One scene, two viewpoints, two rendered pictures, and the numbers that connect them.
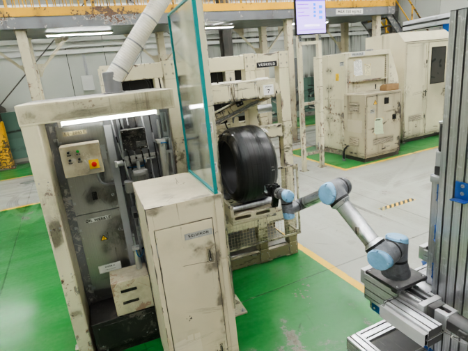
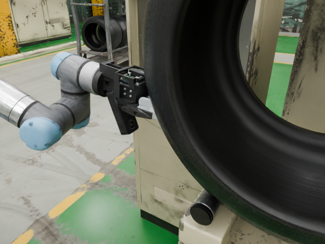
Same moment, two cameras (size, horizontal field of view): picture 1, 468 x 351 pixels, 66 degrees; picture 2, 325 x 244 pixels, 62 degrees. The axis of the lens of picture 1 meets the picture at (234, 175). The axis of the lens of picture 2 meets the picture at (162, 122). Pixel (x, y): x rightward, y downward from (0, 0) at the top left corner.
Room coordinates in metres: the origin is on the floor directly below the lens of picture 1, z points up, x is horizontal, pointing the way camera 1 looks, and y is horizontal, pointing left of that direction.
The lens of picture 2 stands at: (2.83, -0.55, 1.27)
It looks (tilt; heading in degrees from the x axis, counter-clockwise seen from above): 27 degrees down; 142
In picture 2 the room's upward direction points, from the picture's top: straight up
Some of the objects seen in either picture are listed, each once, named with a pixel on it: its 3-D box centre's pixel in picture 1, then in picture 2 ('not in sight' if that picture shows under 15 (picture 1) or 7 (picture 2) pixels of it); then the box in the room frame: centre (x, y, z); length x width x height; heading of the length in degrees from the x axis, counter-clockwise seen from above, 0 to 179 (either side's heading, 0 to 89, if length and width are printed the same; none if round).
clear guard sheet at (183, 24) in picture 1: (191, 98); not in sight; (2.03, 0.19, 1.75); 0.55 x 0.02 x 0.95; 20
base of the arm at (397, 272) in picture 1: (395, 264); not in sight; (1.74, -0.83, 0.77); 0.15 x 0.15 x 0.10
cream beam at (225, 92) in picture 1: (235, 91); not in sight; (2.98, -0.08, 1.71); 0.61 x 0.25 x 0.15; 110
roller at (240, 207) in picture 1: (252, 204); (232, 167); (2.53, -0.11, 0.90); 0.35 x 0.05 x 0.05; 110
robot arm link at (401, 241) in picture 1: (395, 246); not in sight; (1.73, -0.83, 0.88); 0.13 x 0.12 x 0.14; 129
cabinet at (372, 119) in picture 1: (372, 125); not in sight; (6.85, -2.75, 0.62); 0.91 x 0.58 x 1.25; 113
